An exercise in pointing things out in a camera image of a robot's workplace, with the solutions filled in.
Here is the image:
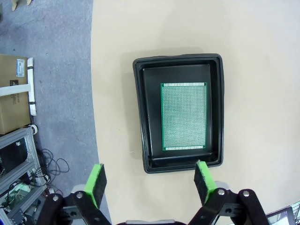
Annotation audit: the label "aluminium profile frame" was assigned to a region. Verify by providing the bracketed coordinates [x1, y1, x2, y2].
[0, 127, 49, 225]

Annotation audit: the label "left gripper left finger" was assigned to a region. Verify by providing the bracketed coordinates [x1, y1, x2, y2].
[35, 163, 112, 225]

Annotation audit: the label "black plastic ESD tray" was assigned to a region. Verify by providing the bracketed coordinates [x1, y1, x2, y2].
[132, 53, 225, 175]

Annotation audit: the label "large cardboard box with label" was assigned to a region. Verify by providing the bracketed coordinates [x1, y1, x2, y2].
[0, 53, 31, 135]

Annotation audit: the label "black floor cables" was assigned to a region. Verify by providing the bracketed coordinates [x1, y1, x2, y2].
[34, 149, 70, 189]

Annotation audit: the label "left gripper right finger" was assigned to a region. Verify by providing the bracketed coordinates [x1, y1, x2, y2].
[187, 160, 270, 225]

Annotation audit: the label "white horizontal bar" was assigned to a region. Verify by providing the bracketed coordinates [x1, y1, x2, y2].
[0, 84, 31, 97]

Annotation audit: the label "green perforated circuit board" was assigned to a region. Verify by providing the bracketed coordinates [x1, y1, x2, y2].
[160, 82, 208, 151]

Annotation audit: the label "dark framed monitor screen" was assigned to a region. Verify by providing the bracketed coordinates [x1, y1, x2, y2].
[265, 203, 300, 225]

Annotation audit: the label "white cable duct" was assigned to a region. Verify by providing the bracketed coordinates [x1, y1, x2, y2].
[26, 57, 38, 117]

